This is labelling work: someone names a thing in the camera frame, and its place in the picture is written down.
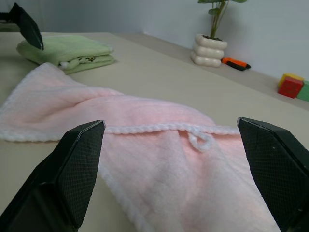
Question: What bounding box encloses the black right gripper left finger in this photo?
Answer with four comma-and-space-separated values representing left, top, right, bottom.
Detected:
0, 119, 106, 232

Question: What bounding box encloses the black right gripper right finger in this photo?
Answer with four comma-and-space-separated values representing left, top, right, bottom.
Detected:
237, 117, 309, 232

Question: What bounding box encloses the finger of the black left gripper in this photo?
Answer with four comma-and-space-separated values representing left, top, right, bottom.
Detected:
9, 2, 44, 51

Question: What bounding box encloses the pink plush toy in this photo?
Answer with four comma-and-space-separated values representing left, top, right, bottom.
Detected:
0, 62, 282, 232

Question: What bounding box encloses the green folded towel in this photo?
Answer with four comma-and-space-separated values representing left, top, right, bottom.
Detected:
16, 34, 116, 75

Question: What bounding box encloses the green cube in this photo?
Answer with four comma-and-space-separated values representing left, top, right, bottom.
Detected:
296, 80, 309, 102

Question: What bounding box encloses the red cube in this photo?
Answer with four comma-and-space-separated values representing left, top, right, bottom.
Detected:
277, 77, 304, 99

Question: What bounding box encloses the yellow cube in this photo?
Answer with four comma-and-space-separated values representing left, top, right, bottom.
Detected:
278, 73, 305, 89

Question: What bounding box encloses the white ribbed plant pot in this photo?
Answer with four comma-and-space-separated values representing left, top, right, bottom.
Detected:
190, 33, 228, 68

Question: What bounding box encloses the green leafy plant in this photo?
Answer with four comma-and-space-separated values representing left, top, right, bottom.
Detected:
197, 0, 248, 40

